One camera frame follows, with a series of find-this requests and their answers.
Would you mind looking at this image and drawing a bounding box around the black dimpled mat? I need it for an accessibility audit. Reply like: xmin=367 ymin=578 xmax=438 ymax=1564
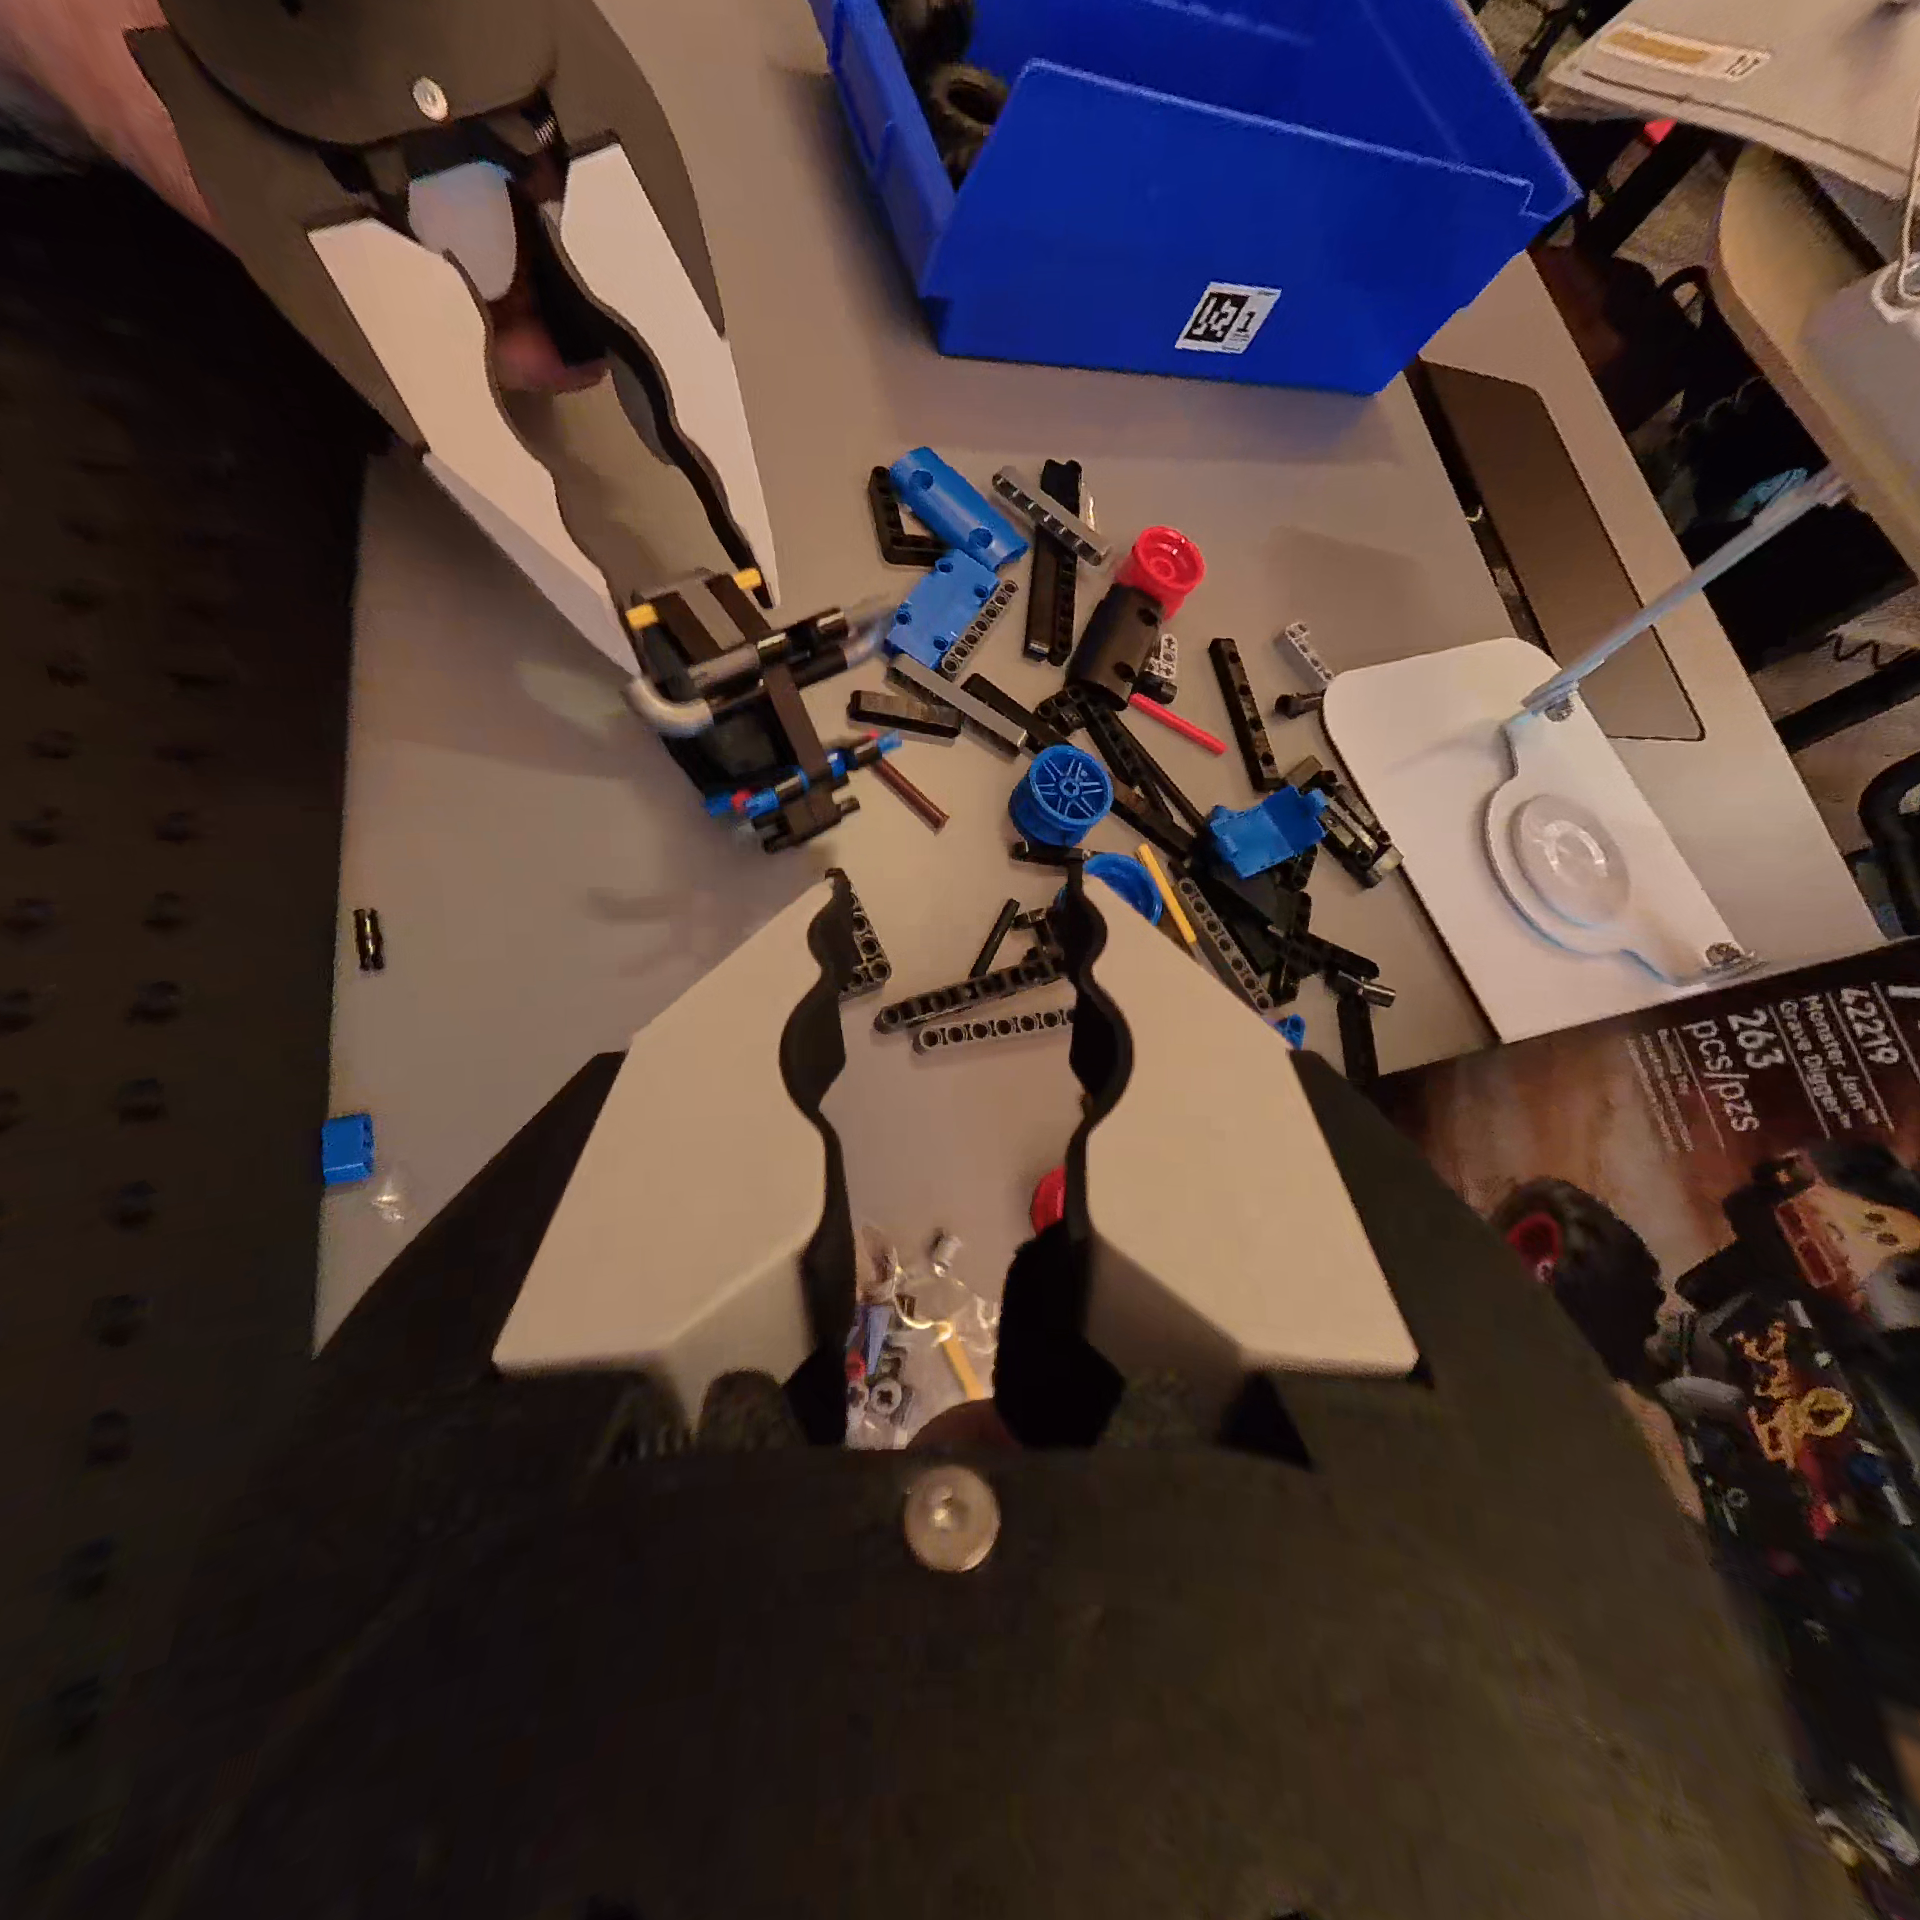
xmin=0 ymin=172 xmax=378 ymax=1920

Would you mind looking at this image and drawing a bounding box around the blue curved toy panel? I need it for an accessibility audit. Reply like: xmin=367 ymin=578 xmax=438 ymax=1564
xmin=887 ymin=550 xmax=1005 ymax=669
xmin=887 ymin=450 xmax=1028 ymax=568

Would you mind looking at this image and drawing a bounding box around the clear bag of small parts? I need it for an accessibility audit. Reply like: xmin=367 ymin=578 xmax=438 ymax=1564
xmin=856 ymin=1223 xmax=998 ymax=1448

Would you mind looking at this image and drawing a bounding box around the instruction booklet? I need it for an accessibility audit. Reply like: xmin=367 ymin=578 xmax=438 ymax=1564
xmin=1547 ymin=0 xmax=1920 ymax=204

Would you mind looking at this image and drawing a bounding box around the blue spoked toy wheel rim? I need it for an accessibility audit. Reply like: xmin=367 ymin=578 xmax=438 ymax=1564
xmin=1010 ymin=742 xmax=1113 ymax=839

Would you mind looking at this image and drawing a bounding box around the blue toy fender piece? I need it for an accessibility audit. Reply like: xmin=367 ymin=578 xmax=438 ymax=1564
xmin=1208 ymin=788 xmax=1330 ymax=880

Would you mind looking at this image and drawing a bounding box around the pile of black toy beams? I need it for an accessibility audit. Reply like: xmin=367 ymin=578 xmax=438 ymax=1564
xmin=821 ymin=456 xmax=1404 ymax=1082

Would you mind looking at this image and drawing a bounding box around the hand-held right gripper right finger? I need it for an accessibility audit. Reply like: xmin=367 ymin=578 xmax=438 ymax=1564
xmin=993 ymin=864 xmax=1424 ymax=1448

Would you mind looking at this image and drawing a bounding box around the dark grey toy beam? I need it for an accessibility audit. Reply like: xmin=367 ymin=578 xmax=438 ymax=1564
xmin=990 ymin=463 xmax=1113 ymax=565

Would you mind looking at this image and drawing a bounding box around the printed toy truck box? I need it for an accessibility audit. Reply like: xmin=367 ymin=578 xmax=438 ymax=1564
xmin=1378 ymin=938 xmax=1920 ymax=1920

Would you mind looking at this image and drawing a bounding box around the blue storage bin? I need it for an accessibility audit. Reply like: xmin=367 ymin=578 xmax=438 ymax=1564
xmin=811 ymin=0 xmax=1584 ymax=399

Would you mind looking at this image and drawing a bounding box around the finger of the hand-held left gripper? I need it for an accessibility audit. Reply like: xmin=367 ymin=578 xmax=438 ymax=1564
xmin=303 ymin=213 xmax=651 ymax=675
xmin=555 ymin=136 xmax=783 ymax=605

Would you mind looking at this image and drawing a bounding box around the partly built toy chassis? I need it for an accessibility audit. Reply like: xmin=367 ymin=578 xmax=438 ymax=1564
xmin=624 ymin=570 xmax=900 ymax=854

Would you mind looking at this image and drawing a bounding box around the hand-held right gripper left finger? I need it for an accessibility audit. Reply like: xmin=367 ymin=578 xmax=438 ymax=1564
xmin=492 ymin=866 xmax=862 ymax=1448

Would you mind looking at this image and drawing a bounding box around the black toy cylinder piece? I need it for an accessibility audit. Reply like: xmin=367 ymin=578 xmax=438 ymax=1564
xmin=1070 ymin=588 xmax=1165 ymax=699

